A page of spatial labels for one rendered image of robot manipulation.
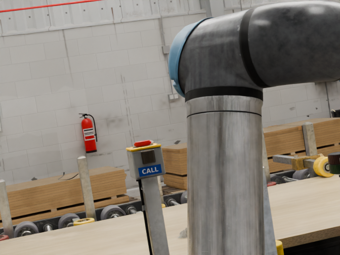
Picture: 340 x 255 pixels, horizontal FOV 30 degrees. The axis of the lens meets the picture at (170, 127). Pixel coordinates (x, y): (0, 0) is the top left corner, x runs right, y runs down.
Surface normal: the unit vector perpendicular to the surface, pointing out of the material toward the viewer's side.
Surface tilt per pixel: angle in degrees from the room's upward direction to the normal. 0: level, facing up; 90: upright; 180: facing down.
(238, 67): 110
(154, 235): 90
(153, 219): 90
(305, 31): 78
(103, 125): 90
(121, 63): 90
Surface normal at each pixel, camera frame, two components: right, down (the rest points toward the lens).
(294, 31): 0.00, -0.16
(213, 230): -0.41, -0.15
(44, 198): 0.35, 0.00
